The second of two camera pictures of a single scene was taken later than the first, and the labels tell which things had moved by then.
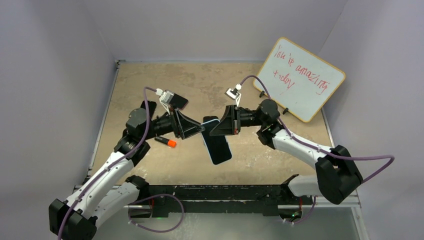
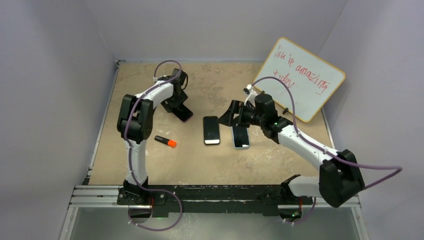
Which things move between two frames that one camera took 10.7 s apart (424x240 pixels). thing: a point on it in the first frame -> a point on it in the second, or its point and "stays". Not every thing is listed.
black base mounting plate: x=268 y=200 stays
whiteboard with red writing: x=298 y=80 stays
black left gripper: x=182 y=126 -> x=168 y=106
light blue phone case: x=216 y=146 -> x=240 y=147
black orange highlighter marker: x=170 y=143 stays
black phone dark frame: x=216 y=145 -> x=240 y=136
